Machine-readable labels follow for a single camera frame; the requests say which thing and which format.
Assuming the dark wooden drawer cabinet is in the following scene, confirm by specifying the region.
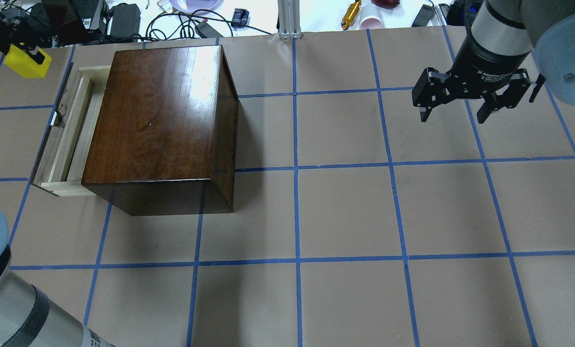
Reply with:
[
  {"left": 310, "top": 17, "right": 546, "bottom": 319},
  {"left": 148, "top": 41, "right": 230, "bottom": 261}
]
[{"left": 81, "top": 45, "right": 240, "bottom": 216}]

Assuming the black laptop charger brick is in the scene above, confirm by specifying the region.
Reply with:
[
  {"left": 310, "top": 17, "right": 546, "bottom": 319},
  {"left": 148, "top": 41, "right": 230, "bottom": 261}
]
[{"left": 109, "top": 3, "right": 141, "bottom": 38}]

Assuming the black power adapter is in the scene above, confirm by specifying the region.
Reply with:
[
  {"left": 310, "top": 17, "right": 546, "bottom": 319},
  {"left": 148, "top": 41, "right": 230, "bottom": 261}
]
[{"left": 412, "top": 4, "right": 435, "bottom": 27}]

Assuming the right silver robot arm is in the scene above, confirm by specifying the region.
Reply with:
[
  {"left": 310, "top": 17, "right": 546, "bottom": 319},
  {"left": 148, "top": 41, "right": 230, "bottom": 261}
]
[{"left": 412, "top": 0, "right": 575, "bottom": 124}]

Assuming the gold metal cylinder tool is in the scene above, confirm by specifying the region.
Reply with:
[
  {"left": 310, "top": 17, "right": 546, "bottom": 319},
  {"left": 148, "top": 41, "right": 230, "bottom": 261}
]
[{"left": 340, "top": 0, "right": 361, "bottom": 30}]

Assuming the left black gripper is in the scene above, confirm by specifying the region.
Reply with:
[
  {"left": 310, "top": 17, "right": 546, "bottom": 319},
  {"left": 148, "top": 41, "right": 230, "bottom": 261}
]
[{"left": 0, "top": 13, "right": 47, "bottom": 65}]

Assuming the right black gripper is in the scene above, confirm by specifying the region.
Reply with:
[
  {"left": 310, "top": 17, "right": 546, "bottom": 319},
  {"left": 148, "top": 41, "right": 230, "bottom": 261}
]
[{"left": 412, "top": 38, "right": 530, "bottom": 124}]

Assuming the yellow cube block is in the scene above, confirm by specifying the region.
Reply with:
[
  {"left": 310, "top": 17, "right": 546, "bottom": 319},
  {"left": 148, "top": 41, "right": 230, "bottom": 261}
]
[{"left": 3, "top": 44, "right": 52, "bottom": 79}]

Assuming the wooden drawer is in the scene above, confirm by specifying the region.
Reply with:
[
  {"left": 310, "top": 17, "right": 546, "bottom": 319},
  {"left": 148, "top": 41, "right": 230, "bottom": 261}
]
[{"left": 29, "top": 64, "right": 111, "bottom": 197}]

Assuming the aluminium frame post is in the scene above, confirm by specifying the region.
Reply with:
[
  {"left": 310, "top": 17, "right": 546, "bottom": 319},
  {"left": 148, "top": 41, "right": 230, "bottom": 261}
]
[{"left": 278, "top": 0, "right": 302, "bottom": 40}]

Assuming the purple plate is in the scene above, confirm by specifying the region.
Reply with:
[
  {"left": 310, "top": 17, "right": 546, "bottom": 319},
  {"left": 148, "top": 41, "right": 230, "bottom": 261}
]
[{"left": 169, "top": 0, "right": 223, "bottom": 13}]

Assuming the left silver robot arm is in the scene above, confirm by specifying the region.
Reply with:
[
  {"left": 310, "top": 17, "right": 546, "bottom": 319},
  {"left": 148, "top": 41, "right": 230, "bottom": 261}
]
[{"left": 0, "top": 12, "right": 109, "bottom": 347}]

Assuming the red mango fruit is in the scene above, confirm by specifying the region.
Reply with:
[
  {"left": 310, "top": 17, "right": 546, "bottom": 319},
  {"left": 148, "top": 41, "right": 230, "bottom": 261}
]
[{"left": 371, "top": 0, "right": 401, "bottom": 10}]

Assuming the small blue black device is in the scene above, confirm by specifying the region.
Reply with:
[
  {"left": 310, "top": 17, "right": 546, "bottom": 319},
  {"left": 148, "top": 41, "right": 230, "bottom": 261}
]
[{"left": 231, "top": 8, "right": 250, "bottom": 28}]

